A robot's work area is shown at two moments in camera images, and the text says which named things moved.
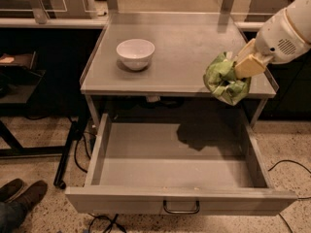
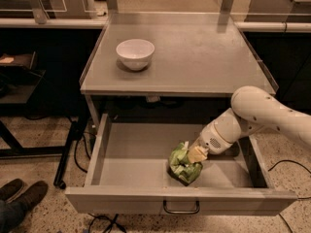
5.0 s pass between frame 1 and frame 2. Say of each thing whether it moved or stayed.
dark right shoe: stayed
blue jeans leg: stayed
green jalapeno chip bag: moved
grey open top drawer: stayed
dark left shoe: stayed
